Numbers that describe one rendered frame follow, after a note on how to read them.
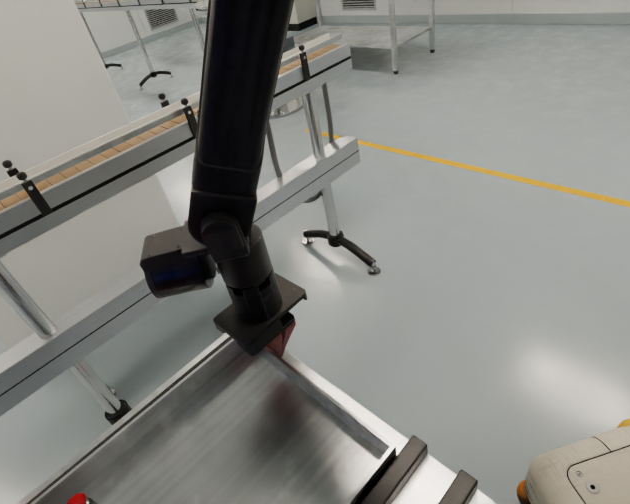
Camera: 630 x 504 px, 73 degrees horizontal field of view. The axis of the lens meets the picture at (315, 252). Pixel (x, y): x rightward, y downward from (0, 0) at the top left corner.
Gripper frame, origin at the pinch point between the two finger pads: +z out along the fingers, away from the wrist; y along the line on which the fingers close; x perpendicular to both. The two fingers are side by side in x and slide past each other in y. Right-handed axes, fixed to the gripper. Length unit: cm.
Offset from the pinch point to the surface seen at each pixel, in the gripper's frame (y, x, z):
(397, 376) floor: -54, -23, 90
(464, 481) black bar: -0.5, 27.0, -0.3
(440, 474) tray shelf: -0.4, 24.5, 1.7
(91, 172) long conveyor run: -9, -82, -2
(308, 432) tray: 5.0, 10.5, 1.7
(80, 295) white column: 6, -143, 66
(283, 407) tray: 4.6, 5.7, 1.7
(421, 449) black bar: -0.6, 22.1, -0.3
